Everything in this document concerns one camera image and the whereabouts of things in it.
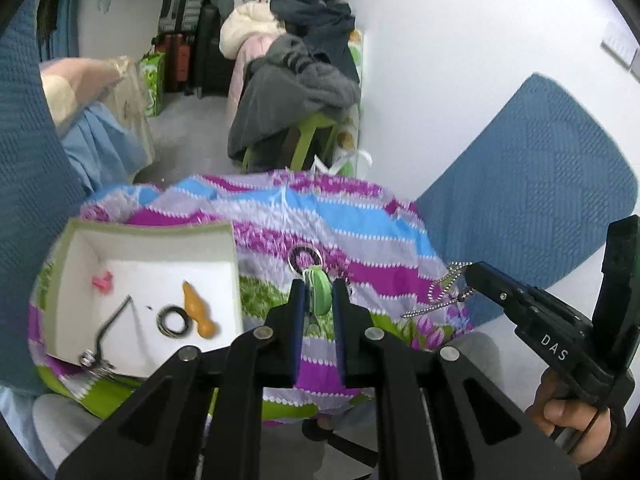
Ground grey fleece garment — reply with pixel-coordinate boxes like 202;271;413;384
227;34;362;162

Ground pink pillow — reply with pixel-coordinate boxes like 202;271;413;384
39;57;124;129

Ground grey suitcase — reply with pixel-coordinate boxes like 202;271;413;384
158;0;212;37

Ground light blue sheet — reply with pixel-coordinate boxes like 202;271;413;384
59;102;149;194

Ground silver bead chain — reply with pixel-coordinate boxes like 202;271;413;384
401;260;477;319

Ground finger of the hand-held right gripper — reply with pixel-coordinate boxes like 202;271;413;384
465;261;532;319

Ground red suitcase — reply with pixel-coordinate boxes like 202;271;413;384
151;32;197;94

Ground orange pendant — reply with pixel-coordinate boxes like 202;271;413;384
180;280;220;339

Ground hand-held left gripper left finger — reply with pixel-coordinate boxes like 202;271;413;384
55;277;308;480

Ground blue quilted cushion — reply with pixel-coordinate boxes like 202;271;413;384
415;72;640;329
0;7;92;397

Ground white wall switch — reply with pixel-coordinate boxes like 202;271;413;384
601;22;640;75

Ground cream fleece jacket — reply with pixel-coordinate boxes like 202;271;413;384
219;1;287;62

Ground blue curtain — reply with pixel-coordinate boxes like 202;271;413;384
36;0;82;62

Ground white bag handles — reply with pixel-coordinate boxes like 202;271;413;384
309;148;374;179

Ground colourful striped blanket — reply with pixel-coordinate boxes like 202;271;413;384
27;170;477;427

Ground green shopping bag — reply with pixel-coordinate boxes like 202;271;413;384
138;52;167;119

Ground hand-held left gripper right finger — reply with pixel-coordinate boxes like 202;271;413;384
331;277;582;480

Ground black suitcase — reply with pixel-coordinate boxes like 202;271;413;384
192;4;237;99

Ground clear plastic bag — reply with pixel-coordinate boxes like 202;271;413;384
99;55;157;182

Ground dark navy garment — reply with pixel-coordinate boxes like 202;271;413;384
270;0;357;42

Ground green plastic stool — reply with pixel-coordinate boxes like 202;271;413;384
242;111;347;174

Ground grey-green cardboard box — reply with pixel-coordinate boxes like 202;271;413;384
42;217;247;379

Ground green charm key ring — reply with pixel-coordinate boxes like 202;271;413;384
288;244;334;336

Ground black hair ties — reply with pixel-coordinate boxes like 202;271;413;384
155;305;194;339

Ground person's right hand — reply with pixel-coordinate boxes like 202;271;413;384
525;371;615;466

